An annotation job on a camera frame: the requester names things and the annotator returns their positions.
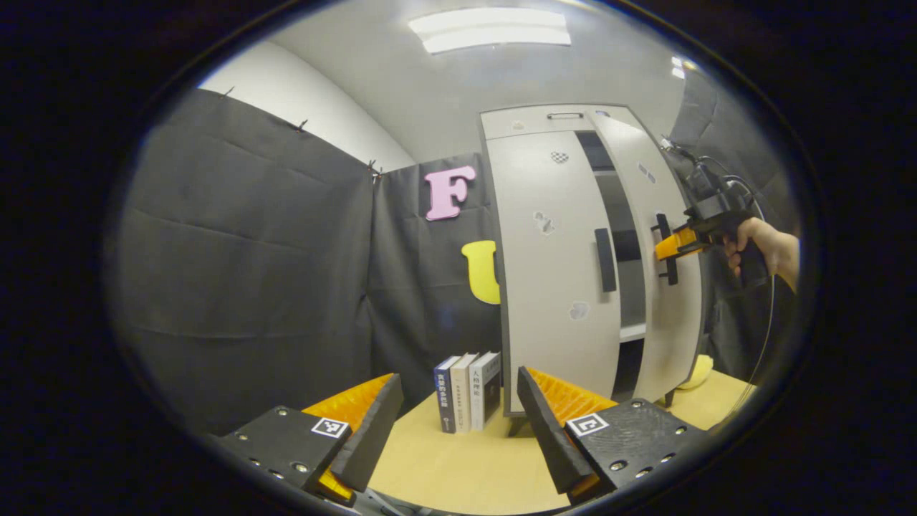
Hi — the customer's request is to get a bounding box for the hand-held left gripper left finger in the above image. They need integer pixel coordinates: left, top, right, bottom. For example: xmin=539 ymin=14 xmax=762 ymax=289
xmin=219 ymin=373 xmax=404 ymax=508

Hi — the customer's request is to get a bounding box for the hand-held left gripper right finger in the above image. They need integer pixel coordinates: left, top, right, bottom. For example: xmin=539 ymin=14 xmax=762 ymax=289
xmin=517 ymin=366 xmax=710 ymax=505

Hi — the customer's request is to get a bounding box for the black door handle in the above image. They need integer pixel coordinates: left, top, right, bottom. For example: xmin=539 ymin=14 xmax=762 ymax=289
xmin=594 ymin=228 xmax=618 ymax=293
xmin=650 ymin=213 xmax=680 ymax=286

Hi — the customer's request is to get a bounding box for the grey cabinet door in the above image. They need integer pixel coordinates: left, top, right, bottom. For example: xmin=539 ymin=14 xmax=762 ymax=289
xmin=589 ymin=113 xmax=704 ymax=403
xmin=486 ymin=130 xmax=623 ymax=415

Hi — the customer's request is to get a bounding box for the grey double-door shoe cabinet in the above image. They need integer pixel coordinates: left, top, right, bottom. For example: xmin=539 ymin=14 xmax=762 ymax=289
xmin=479 ymin=104 xmax=676 ymax=418

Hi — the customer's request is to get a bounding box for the white and black book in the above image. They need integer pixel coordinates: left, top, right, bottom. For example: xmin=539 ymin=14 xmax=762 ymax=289
xmin=469 ymin=351 xmax=502 ymax=432

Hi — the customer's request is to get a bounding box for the pale yellow round object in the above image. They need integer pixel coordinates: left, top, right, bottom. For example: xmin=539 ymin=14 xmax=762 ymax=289
xmin=677 ymin=354 xmax=715 ymax=391

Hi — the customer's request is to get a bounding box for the black backdrop cloth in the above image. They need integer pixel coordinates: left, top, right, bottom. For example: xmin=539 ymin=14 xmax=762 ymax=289
xmin=118 ymin=64 xmax=800 ymax=438

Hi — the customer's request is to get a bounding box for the long ceiling light panel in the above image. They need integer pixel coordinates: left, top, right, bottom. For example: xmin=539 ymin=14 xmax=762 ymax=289
xmin=408 ymin=7 xmax=572 ymax=55

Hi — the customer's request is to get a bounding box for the thin black cable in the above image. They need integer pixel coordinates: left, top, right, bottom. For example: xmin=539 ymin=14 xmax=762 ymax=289
xmin=716 ymin=172 xmax=779 ymax=411

